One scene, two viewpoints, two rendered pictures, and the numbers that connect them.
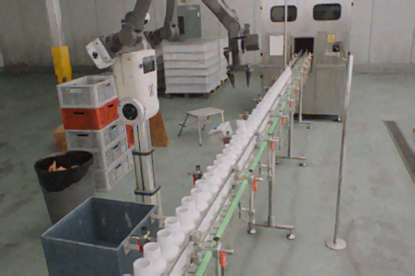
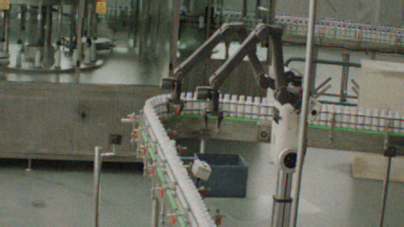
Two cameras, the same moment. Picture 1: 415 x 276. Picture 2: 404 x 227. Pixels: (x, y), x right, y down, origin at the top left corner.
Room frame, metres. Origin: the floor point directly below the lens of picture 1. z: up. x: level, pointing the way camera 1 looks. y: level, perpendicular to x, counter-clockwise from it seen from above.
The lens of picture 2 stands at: (6.25, -2.53, 2.47)
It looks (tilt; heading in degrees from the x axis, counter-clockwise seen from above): 12 degrees down; 151
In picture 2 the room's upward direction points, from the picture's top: 4 degrees clockwise
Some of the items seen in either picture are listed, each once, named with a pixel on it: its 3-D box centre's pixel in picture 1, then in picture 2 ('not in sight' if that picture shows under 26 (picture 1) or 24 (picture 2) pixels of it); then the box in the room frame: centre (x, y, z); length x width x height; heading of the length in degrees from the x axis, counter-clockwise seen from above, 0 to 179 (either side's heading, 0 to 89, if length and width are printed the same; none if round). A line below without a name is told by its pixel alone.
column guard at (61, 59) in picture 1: (62, 66); not in sight; (10.79, 4.12, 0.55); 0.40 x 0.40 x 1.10; 71
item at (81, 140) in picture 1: (97, 131); not in sight; (3.73, 1.17, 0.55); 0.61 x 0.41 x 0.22; 168
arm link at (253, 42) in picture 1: (245, 36); (171, 79); (1.58, -0.18, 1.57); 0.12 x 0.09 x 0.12; 70
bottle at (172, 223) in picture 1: (173, 248); not in sight; (0.81, 0.10, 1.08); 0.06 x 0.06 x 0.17
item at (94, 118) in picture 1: (94, 111); not in sight; (3.74, 1.17, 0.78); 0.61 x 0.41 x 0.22; 168
